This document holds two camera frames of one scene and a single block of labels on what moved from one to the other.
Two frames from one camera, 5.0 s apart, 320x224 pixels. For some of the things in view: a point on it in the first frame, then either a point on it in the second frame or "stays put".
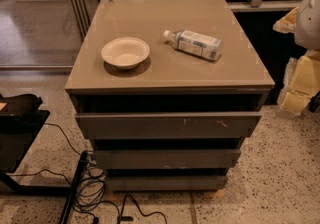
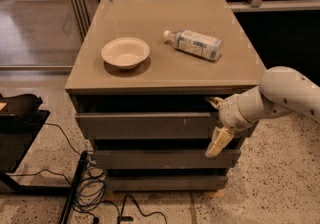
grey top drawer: x=168 y=126 stays put
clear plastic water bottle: x=194 y=43 stays put
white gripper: x=308 y=23 -> x=230 y=112
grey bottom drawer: x=166 y=183 stays put
